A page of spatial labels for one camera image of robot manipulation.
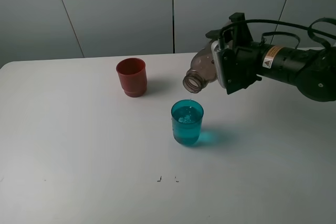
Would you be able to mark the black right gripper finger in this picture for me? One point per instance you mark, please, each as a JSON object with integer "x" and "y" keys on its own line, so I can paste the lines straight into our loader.
{"x": 214, "y": 34}
{"x": 240, "y": 33}

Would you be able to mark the red plastic cup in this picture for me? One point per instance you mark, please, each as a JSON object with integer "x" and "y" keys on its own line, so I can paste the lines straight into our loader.
{"x": 132, "y": 76}

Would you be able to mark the teal translucent plastic cup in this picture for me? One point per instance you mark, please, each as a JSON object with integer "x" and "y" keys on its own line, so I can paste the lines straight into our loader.
{"x": 187, "y": 116}

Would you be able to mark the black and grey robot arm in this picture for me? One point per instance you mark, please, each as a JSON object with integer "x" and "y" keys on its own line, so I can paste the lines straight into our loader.
{"x": 317, "y": 77}

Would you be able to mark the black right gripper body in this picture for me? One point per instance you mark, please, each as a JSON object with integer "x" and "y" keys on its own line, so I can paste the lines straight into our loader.
{"x": 243, "y": 66}

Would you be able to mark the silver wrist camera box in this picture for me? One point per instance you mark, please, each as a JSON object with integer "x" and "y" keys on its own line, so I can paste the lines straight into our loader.
{"x": 220, "y": 62}

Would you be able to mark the smoky transparent water bottle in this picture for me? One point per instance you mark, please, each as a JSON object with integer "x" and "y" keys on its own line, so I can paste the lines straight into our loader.
{"x": 202, "y": 70}

